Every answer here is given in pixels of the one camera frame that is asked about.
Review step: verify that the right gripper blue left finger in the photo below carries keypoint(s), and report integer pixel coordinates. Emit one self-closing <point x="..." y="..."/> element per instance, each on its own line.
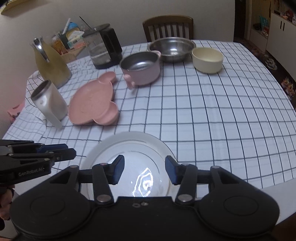
<point x="101" y="176"/>

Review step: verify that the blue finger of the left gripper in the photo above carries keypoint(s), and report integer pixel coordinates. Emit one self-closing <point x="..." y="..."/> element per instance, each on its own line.
<point x="51" y="148"/>
<point x="60" y="155"/>

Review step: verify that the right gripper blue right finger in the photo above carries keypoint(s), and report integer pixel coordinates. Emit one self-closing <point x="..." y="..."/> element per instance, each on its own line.
<point x="187" y="177"/>

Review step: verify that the small white plate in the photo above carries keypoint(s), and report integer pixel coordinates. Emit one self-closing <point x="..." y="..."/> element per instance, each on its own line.
<point x="144" y="174"/>

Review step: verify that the pink mouse-shaped plate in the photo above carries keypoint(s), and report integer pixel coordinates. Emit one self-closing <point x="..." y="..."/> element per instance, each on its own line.
<point x="94" y="102"/>

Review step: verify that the pink pot steel inside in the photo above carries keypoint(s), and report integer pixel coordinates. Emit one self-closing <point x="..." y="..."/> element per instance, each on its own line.
<point x="141" y="68"/>

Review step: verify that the cream ceramic bowl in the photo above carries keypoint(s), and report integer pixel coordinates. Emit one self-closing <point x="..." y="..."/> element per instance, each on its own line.
<point x="207" y="60"/>

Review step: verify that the large stainless steel bowl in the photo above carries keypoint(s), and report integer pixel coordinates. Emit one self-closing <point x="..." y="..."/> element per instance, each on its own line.
<point x="173" y="49"/>

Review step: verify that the person's left hand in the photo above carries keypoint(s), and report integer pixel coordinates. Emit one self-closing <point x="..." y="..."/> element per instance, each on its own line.
<point x="6" y="196"/>

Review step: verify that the pink stool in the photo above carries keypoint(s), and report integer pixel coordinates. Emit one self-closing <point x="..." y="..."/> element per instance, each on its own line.
<point x="14" y="112"/>

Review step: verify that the checkered white tablecloth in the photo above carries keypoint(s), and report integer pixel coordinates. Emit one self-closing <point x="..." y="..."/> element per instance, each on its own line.
<point x="239" y="119"/>

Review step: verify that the gold thermos jug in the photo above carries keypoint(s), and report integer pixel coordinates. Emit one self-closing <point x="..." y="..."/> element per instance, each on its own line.
<point x="50" y="64"/>

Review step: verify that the wooden side cabinet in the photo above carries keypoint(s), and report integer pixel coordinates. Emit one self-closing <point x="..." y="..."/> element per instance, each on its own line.
<point x="74" y="54"/>

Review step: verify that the tissue box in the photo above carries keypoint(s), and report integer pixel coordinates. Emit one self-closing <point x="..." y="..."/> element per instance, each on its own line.
<point x="75" y="40"/>

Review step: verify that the glass electric kettle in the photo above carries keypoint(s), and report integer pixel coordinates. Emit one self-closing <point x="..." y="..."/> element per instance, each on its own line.
<point x="103" y="46"/>

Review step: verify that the far wooden chair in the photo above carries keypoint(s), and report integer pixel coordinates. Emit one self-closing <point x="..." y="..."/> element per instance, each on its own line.
<point x="168" y="26"/>

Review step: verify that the white cabinet unit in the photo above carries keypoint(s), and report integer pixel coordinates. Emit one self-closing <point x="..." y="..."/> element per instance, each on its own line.
<point x="272" y="29"/>

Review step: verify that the silver mug with handle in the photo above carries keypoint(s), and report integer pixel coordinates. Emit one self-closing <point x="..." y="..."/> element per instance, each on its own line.
<point x="50" y="103"/>

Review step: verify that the wooden wall shelf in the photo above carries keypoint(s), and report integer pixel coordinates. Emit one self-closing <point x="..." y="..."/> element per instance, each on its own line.
<point x="11" y="4"/>

